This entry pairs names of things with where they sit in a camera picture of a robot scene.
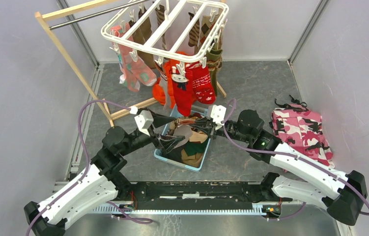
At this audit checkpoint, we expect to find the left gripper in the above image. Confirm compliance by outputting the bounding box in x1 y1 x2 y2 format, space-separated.
120 108 186 156

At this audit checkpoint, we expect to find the grey beige sock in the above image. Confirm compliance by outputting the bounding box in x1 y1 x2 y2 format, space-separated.
169 125 193 142
153 71 175 109

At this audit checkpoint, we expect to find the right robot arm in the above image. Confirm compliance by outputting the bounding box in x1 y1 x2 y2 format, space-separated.
182 106 369 226

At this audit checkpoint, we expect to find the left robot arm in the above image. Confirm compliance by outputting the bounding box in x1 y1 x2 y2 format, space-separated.
24 109 184 236

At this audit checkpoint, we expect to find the white clip sock hanger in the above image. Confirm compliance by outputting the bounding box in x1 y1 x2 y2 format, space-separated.
101 0 229 76

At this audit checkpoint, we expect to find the cream ribbed sock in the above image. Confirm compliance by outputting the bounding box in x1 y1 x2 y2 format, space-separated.
168 118 208 148

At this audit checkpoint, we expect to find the dark green sock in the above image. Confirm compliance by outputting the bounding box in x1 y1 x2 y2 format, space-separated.
184 140 208 156

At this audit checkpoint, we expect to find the light blue plastic basket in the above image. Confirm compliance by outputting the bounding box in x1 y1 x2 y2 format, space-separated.
153 105 211 172

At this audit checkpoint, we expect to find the red snowflake sock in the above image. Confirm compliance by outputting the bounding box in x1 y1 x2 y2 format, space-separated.
190 63 216 105

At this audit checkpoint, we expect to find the orange cloth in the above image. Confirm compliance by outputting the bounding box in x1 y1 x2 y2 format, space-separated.
152 59 194 108

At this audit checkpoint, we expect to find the red bear sock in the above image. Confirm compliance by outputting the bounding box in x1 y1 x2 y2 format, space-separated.
171 66 194 116

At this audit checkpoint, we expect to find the pink patterned sock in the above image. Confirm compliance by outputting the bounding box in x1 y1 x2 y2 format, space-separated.
111 25 158 93

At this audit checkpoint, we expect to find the olive green striped sock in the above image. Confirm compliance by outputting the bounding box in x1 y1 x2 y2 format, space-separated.
206 49 223 96

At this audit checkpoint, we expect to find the pink camouflage garment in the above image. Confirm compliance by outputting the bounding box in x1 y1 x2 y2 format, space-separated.
269 96 335 168

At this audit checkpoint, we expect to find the brown striped sock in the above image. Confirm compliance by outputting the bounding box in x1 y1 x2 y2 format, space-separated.
188 18 200 48

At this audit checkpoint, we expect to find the brown plain sock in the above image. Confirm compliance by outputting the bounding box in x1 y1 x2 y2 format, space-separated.
133 18 156 69

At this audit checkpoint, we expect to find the wooden clothes rack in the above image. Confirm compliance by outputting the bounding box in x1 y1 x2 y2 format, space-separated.
34 0 228 128

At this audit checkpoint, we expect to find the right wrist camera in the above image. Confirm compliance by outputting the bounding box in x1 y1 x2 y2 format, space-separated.
207 105 227 130

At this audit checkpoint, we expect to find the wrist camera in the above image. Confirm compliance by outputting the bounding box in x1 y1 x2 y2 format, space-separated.
130 106 154 136
207 105 227 130

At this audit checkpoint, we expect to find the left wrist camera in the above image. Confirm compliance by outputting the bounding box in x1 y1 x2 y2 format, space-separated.
130 106 154 136

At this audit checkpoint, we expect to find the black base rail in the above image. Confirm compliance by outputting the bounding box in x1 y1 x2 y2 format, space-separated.
97 181 292 216

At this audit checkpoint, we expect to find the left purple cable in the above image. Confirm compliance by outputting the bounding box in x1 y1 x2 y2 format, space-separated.
25 99 136 236

